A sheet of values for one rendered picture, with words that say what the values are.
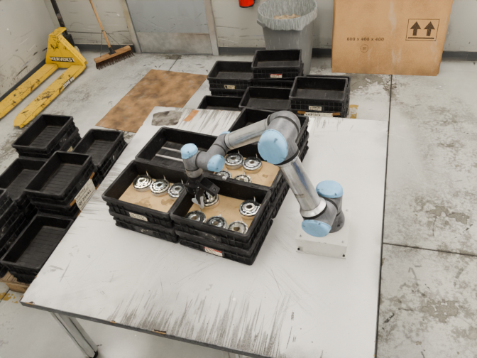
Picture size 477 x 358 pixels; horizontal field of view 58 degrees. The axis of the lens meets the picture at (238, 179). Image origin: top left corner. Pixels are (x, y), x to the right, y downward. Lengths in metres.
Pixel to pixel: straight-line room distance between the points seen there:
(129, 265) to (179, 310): 0.38
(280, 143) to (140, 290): 0.98
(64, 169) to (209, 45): 2.58
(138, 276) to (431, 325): 1.64
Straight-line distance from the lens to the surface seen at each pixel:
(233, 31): 5.07
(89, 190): 3.14
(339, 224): 2.04
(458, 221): 3.28
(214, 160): 1.86
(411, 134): 3.91
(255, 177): 2.25
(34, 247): 3.18
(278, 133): 1.58
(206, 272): 2.07
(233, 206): 2.13
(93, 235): 2.42
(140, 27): 5.48
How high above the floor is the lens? 2.38
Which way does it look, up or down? 43 degrees down
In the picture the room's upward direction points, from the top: 9 degrees counter-clockwise
